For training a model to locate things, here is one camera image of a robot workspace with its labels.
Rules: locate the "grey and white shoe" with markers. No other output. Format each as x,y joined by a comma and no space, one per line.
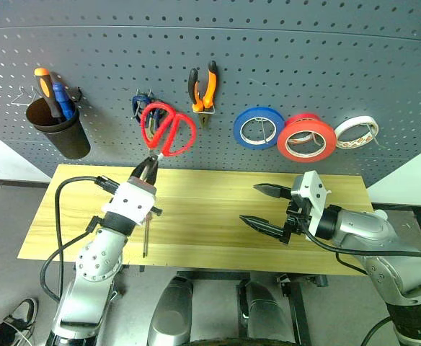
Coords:
25,311

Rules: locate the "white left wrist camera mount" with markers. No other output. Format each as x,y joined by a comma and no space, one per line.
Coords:
133,203

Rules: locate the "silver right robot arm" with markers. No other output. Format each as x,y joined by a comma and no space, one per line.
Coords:
376,230

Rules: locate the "grey metal pegboard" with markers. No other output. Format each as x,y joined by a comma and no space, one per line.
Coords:
210,43

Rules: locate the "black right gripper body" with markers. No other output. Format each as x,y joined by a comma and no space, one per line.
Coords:
298,216

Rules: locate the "blue tape roll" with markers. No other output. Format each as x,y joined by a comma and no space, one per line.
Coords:
237,129

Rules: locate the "black plastic cup holder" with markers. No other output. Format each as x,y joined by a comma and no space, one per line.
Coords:
68,138

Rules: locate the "blue marker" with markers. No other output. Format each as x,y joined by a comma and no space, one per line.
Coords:
62,99

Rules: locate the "wide red tape roll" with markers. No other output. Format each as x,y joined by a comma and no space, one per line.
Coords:
284,138

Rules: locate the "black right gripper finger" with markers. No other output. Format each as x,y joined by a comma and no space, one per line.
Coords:
273,190
264,227

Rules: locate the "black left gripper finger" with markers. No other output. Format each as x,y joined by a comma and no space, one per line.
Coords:
151,173
140,169

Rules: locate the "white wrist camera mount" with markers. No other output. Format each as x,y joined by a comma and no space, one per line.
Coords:
313,194
133,203

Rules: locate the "dark rounded grey shape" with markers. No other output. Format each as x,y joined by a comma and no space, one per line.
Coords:
172,310
262,313

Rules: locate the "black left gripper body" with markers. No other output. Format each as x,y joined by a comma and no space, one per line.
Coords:
140,181

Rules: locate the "small white plastic container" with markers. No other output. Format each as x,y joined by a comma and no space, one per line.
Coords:
380,213

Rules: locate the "orange and black screwdriver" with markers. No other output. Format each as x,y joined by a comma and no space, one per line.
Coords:
44,86

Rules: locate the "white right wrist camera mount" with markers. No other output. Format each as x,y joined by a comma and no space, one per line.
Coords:
313,194

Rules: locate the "orange and black pliers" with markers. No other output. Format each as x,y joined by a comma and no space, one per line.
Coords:
208,93

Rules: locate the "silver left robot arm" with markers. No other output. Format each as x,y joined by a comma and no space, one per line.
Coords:
95,259

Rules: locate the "white tape roll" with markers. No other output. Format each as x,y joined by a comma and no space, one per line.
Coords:
344,131

